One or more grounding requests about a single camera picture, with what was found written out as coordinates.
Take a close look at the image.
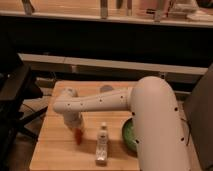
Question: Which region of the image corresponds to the white paper cup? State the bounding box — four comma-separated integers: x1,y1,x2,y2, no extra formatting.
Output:
100,85,114,93

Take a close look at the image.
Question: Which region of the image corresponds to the white plastic bottle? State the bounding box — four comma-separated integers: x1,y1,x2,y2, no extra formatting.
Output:
95,122,108,165

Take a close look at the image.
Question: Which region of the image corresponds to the green bowl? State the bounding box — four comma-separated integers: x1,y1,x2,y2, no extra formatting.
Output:
122,118,137,153

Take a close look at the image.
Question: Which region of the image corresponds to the black office chair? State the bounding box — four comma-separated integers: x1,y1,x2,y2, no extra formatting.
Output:
0,50,47,171

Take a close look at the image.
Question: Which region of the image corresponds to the red orange pepper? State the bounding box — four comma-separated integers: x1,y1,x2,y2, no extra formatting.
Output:
74,128,83,145

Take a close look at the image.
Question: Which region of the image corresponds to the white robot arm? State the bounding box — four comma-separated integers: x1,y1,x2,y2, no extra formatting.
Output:
53,76,190,171

